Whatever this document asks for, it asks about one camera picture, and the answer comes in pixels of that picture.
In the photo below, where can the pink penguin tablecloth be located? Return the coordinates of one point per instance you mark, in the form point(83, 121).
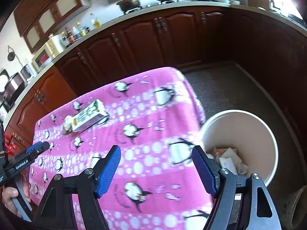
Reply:
point(155, 118)

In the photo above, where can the dark wooden kitchen cabinets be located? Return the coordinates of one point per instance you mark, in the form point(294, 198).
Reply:
point(271, 48)

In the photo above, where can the red tassel ornament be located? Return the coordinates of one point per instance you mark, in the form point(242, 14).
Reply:
point(10, 147)

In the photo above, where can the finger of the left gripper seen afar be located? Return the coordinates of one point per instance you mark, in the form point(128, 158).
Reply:
point(36, 148)

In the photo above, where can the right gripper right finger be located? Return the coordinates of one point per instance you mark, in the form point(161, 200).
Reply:
point(240, 202)

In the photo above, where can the white round trash bin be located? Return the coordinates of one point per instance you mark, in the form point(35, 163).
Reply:
point(251, 136)

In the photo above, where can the white levamlodipine tablet box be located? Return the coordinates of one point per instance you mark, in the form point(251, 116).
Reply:
point(228, 164)

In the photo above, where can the dark pot on stove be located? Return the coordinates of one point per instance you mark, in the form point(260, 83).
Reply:
point(127, 5)

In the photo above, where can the crumpled beige paper ball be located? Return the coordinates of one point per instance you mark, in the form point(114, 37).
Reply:
point(67, 125)

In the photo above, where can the person's left hand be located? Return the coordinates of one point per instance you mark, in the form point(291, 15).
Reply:
point(9, 193)

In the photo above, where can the white green long carton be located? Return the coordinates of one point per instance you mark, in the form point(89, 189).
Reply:
point(92, 114)

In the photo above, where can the white microwave oven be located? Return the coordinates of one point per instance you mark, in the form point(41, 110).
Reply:
point(49, 51)

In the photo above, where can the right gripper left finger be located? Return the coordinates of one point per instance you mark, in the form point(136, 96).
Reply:
point(55, 210)

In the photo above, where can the yellow oil bottle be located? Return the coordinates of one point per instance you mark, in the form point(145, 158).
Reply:
point(95, 21)

